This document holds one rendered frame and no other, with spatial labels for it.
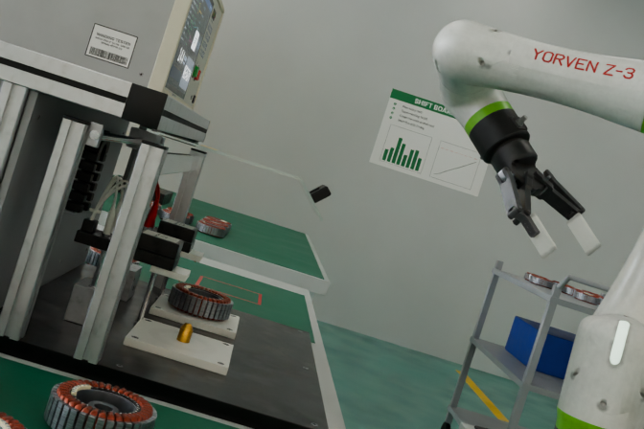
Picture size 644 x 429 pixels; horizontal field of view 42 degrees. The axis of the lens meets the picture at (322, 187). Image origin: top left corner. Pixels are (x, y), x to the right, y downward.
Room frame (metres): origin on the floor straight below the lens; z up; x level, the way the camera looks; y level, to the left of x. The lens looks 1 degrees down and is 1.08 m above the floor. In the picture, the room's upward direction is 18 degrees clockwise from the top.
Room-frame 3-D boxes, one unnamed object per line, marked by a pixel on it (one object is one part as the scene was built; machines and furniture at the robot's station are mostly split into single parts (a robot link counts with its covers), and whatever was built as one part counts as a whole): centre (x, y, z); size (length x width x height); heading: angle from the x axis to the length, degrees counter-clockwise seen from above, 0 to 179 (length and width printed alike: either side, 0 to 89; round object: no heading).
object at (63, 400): (0.89, 0.15, 0.77); 0.11 x 0.11 x 0.04
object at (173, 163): (1.37, 0.23, 1.03); 0.62 x 0.01 x 0.03; 4
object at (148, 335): (1.26, 0.13, 0.78); 0.15 x 0.15 x 0.01; 4
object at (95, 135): (1.37, 0.31, 1.04); 0.62 x 0.02 x 0.03; 4
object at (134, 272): (1.49, 0.29, 0.80); 0.08 x 0.05 x 0.06; 4
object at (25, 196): (1.36, 0.39, 0.92); 0.66 x 0.01 x 0.30; 4
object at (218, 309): (1.50, 0.14, 0.80); 0.11 x 0.11 x 0.04
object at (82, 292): (1.25, 0.27, 0.80); 0.08 x 0.05 x 0.06; 4
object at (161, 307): (1.50, 0.14, 0.78); 0.15 x 0.15 x 0.01; 4
